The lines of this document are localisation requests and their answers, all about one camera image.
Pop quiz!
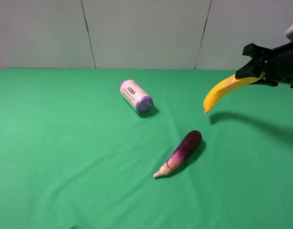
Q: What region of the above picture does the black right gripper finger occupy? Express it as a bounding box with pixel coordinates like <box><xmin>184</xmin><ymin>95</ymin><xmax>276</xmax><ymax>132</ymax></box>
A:
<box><xmin>235</xmin><ymin>59</ymin><xmax>265</xmax><ymax>79</ymax></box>
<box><xmin>257</xmin><ymin>76</ymin><xmax>278</xmax><ymax>87</ymax></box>

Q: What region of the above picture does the purple eggplant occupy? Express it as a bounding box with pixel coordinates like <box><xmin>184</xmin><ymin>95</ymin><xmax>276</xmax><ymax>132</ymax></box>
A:
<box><xmin>153</xmin><ymin>130</ymin><xmax>202</xmax><ymax>178</ymax></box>

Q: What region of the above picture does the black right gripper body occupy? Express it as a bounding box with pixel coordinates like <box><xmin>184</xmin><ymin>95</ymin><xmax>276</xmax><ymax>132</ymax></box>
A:
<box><xmin>242</xmin><ymin>24</ymin><xmax>293</xmax><ymax>88</ymax></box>

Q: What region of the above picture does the white purple can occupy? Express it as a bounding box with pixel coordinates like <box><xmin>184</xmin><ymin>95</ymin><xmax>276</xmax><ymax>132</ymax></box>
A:
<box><xmin>119</xmin><ymin>79</ymin><xmax>154</xmax><ymax>114</ymax></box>

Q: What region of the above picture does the yellow banana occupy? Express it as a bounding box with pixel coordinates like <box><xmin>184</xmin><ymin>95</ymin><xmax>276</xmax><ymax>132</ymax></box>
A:
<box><xmin>203</xmin><ymin>72</ymin><xmax>265</xmax><ymax>114</ymax></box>

